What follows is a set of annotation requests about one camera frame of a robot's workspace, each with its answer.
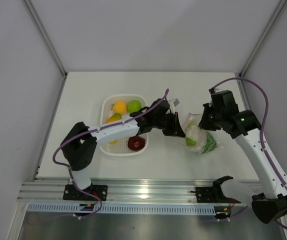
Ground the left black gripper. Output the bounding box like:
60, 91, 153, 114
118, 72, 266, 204
153, 112, 186, 138

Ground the green lettuce head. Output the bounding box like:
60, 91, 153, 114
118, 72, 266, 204
184, 120, 218, 154

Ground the clear zip top bag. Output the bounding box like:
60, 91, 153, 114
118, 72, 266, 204
179, 112, 223, 155

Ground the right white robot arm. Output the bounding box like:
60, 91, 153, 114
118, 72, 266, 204
198, 88, 287, 224

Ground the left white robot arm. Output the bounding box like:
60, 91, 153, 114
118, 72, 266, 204
55, 97, 185, 200

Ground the red apple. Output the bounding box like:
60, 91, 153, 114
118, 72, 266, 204
127, 136, 146, 151

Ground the green apple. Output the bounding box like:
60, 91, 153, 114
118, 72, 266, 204
126, 100, 142, 114

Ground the yellow mango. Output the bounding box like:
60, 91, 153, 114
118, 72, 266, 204
105, 112, 122, 145

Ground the orange fruit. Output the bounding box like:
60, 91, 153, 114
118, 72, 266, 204
112, 100, 128, 115

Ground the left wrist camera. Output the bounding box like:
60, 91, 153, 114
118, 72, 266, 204
168, 98, 180, 113

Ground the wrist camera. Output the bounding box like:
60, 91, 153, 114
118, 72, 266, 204
168, 98, 180, 113
208, 87, 223, 95

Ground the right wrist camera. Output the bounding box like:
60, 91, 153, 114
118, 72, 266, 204
208, 87, 223, 95

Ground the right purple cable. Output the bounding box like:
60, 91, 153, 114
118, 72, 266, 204
209, 77, 287, 231

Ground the purple cable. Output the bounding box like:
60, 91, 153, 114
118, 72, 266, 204
209, 77, 287, 231
52, 87, 170, 198

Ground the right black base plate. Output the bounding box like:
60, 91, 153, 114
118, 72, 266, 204
191, 186, 240, 204

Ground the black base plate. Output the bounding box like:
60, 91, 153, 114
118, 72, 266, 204
191, 186, 240, 204
62, 184, 108, 201

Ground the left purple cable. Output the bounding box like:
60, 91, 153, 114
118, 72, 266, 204
52, 87, 170, 198

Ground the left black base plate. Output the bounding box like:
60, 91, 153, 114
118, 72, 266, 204
62, 184, 108, 201

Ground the right aluminium frame post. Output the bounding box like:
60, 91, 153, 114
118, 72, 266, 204
238, 0, 287, 77

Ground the aluminium frame post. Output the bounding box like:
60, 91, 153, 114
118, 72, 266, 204
22, 0, 67, 79
238, 0, 287, 77

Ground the aluminium mounting rail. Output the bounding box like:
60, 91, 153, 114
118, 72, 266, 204
18, 177, 262, 206

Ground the white slotted cable duct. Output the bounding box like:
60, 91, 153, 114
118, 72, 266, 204
27, 202, 217, 216

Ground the left aluminium frame post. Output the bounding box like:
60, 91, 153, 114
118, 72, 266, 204
22, 0, 67, 79

